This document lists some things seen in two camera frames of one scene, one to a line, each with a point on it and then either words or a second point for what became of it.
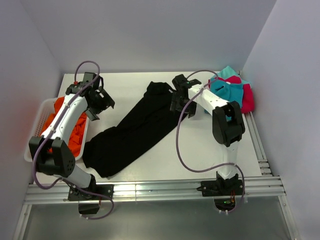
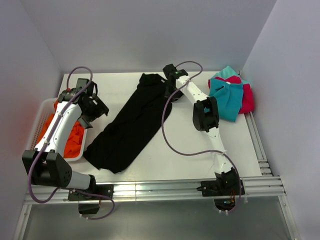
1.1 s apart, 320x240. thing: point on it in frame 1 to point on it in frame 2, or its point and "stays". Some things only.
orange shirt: x=75 y=140 stays
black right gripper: x=176 y=98 to x=167 y=94
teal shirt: x=226 y=91 stays
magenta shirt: x=248 y=103 stays
